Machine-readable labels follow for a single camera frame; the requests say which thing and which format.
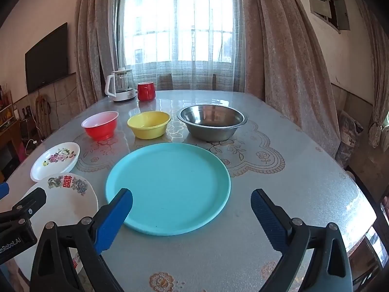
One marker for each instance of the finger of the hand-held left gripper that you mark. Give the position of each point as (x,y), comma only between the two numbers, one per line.
(30,202)
(3,191)

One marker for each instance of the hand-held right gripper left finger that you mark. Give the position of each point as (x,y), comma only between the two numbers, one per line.
(114,216)

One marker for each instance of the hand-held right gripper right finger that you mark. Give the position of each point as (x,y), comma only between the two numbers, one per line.
(267,219)

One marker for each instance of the floral enamel basin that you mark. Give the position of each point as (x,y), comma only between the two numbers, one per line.
(63,203)

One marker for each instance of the small white floral plate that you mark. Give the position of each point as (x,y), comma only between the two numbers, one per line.
(57,164)

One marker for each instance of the large teal plate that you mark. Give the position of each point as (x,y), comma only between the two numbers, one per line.
(170,185)

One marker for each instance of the yellow plastic bowl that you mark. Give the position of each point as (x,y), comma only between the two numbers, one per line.
(149,127)

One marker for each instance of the stainless steel bowl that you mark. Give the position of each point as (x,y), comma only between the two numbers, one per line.
(212,127)

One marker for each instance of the pink bag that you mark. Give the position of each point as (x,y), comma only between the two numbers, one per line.
(20,152)

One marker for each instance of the wooden shelf cabinet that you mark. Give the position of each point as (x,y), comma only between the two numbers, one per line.
(9,133)

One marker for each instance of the patterned cushion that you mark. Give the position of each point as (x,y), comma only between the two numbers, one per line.
(349,140)

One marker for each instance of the white glass electric kettle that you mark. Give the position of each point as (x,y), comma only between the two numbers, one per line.
(121,94)

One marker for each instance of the red mug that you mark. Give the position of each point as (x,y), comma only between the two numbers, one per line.
(146,92)

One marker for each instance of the wooden chair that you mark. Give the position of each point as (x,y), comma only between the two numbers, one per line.
(165,82)

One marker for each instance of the beige patterned curtain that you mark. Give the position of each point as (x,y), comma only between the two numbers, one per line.
(288,67)
(380,67)
(91,51)

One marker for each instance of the white sheer curtain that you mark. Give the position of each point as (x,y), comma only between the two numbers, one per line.
(182,76)

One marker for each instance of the black wall television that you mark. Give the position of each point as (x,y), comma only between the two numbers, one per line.
(45,60)

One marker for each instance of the grey wall fuse box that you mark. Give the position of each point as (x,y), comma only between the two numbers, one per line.
(319,0)

